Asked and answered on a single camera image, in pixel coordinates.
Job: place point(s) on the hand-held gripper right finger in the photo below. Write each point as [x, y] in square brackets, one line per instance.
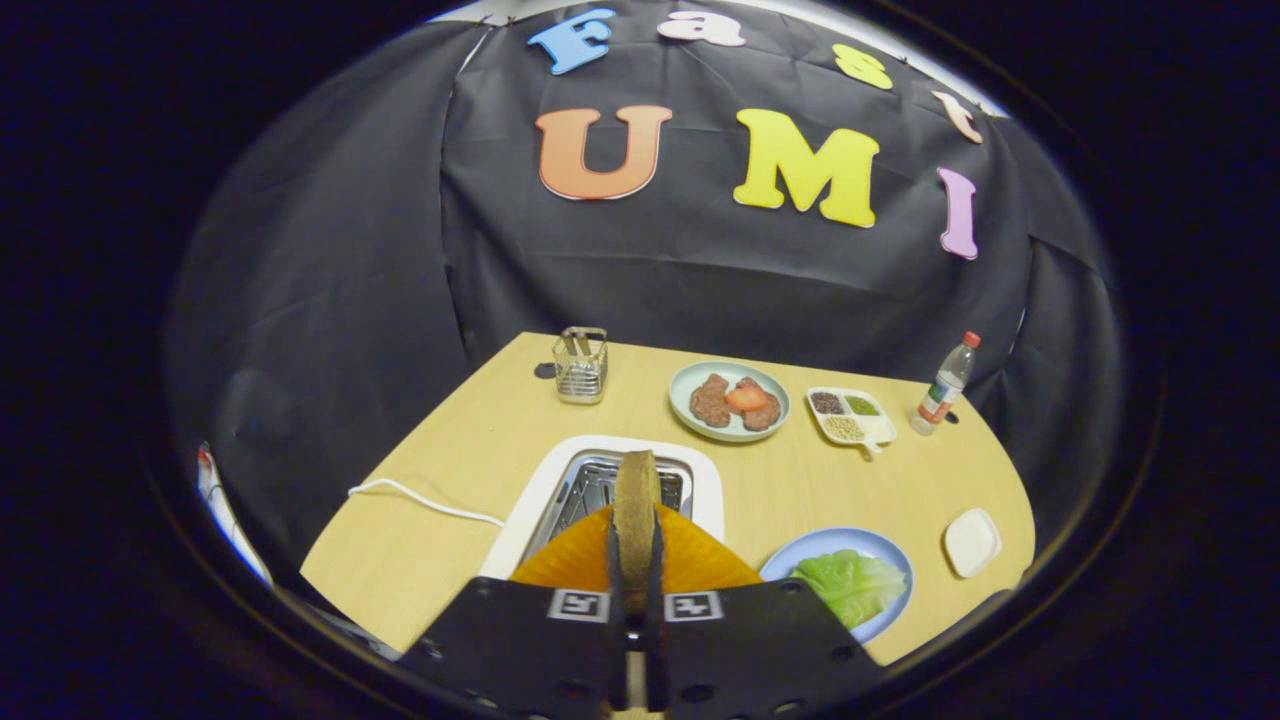
[656, 600]

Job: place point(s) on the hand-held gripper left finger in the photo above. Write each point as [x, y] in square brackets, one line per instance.
[616, 600]

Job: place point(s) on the brown bread slice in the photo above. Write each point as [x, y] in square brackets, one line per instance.
[637, 500]

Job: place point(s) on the green lettuce leaf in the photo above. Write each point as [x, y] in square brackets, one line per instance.
[850, 590]

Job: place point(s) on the white toaster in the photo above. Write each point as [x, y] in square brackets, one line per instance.
[540, 480]

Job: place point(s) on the light blue plate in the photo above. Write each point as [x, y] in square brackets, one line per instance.
[800, 555]

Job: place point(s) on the pale green plate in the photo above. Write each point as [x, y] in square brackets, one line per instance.
[685, 425]

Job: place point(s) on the brown meat patty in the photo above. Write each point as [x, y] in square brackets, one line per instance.
[708, 402]
[765, 412]

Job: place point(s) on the red tomato slice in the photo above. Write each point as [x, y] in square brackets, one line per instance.
[746, 399]

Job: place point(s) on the clear utensil holder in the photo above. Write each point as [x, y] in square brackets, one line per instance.
[580, 375]

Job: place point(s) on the pile of yellow beans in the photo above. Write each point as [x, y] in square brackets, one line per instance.
[844, 429]

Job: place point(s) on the wooden utensil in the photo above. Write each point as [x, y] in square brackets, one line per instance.
[576, 343]

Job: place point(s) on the pile of dark beans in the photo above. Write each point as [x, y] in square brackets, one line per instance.
[827, 403]

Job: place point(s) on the white compartment dish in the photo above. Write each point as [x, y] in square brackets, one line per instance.
[880, 428]

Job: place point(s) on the pile of green beans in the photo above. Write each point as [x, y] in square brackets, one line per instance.
[862, 406]

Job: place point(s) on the small white plate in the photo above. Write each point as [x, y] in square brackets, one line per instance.
[972, 542]

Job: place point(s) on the black backdrop cloth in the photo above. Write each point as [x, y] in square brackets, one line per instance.
[700, 280]

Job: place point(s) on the clear water bottle red cap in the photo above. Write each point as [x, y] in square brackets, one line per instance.
[943, 390]

